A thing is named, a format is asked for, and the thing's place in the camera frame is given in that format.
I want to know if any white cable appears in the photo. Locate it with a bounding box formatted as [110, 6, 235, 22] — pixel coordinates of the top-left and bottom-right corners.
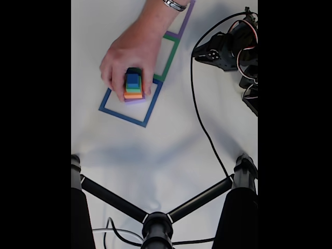
[92, 228, 143, 241]

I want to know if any silver metal wristwatch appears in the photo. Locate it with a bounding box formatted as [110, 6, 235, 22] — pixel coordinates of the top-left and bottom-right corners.
[163, 0, 188, 12]

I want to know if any blue square frame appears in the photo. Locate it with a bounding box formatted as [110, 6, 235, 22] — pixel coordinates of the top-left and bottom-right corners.
[98, 79, 163, 128]

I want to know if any small blue cube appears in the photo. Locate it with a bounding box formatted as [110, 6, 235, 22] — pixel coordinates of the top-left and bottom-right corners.
[126, 73, 141, 88]

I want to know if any black tripod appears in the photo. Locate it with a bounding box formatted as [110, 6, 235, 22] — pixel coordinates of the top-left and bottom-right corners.
[71, 153, 258, 249]

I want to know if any straight black cable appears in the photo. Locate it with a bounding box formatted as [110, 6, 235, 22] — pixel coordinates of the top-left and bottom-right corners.
[171, 237, 216, 246]

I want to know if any curled black cable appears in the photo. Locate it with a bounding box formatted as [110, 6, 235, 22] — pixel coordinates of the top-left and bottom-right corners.
[103, 217, 144, 246]

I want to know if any orange square block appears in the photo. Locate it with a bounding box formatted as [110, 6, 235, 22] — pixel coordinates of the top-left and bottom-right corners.
[123, 88, 144, 100]

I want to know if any purple square block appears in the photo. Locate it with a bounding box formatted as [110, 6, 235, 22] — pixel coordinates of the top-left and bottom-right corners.
[124, 95, 147, 106]

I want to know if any green square block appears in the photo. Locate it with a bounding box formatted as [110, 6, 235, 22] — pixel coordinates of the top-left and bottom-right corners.
[125, 77, 142, 94]

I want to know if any purple square frame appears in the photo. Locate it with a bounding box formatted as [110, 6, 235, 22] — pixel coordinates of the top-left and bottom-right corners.
[165, 0, 196, 37]

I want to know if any long black camera cable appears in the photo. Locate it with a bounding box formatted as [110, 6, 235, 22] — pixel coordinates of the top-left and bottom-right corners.
[190, 10, 234, 179]

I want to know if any white and red servo wire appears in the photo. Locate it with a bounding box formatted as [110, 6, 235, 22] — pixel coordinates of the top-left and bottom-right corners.
[228, 17, 258, 80]

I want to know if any green square frame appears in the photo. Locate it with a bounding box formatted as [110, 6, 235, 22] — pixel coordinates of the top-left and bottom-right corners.
[153, 35, 180, 81]

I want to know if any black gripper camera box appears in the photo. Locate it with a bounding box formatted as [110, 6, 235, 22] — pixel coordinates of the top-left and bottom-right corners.
[243, 6, 258, 29]

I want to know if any person's hand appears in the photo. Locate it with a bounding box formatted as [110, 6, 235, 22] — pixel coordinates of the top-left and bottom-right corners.
[99, 0, 183, 103]

